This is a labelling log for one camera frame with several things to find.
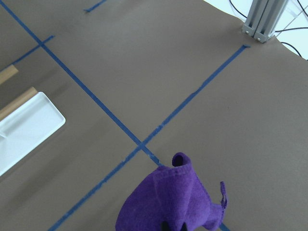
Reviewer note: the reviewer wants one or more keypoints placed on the aluminium frame post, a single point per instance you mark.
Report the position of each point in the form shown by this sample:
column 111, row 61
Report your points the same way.
column 262, row 19

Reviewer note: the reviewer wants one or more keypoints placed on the wooden towel rack white base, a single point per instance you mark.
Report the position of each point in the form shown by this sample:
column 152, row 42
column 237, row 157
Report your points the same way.
column 25, row 123

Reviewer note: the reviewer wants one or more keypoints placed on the purple towel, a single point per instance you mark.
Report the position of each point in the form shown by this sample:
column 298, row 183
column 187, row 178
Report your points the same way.
column 171, row 199

